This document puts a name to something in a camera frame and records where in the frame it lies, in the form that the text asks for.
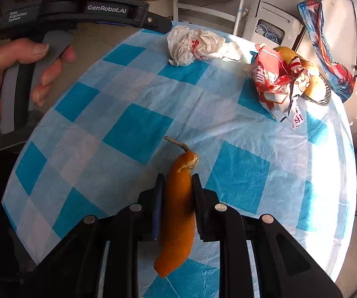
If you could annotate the crumpled white plastic bag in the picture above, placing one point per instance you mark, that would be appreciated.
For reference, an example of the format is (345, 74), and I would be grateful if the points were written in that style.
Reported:
(194, 45)

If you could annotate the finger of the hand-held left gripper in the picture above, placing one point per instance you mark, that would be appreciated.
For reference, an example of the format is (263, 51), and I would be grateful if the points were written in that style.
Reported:
(159, 24)

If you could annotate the yellow mango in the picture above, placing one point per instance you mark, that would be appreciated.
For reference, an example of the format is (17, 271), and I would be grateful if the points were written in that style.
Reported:
(285, 52)
(315, 83)

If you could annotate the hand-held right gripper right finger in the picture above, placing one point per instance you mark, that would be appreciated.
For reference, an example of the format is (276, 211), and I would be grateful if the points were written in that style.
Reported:
(203, 211)

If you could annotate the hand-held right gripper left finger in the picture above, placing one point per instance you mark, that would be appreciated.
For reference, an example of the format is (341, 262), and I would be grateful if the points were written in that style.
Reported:
(157, 211)

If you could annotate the white floor appliance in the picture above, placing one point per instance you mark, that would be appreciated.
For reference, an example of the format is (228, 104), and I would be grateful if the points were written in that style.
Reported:
(277, 21)

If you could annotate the person's left hand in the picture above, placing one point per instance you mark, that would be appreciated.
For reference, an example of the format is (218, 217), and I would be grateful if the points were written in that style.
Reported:
(17, 51)

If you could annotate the blue and red hanging banner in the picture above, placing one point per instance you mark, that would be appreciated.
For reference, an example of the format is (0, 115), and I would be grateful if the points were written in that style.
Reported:
(330, 56)

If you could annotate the red and white snack wrapper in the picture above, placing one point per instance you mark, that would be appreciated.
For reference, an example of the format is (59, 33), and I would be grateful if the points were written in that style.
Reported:
(274, 80)

